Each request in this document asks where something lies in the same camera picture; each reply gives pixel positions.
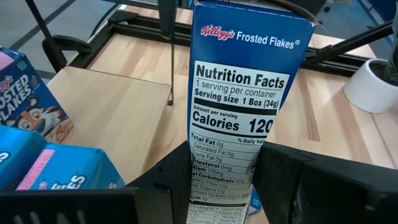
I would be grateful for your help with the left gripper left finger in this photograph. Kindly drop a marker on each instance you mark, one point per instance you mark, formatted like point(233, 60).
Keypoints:
point(93, 207)

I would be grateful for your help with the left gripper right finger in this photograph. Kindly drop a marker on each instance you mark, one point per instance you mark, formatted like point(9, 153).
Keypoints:
point(326, 193)

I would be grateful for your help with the wooden shelf black legs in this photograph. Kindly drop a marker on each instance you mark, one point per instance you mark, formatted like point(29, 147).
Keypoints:
point(109, 118)

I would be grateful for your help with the teal artificial succulent plant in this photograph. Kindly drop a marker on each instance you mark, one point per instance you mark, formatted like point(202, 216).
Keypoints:
point(393, 62)

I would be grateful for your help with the white plant pot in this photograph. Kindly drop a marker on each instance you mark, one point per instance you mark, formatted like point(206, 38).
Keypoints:
point(363, 90)

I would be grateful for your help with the Frosted Flakes cereal box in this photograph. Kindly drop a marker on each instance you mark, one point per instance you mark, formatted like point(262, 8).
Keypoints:
point(236, 93)
point(31, 102)

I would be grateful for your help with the black aluminium table frame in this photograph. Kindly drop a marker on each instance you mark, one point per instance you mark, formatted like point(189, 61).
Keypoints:
point(348, 43)

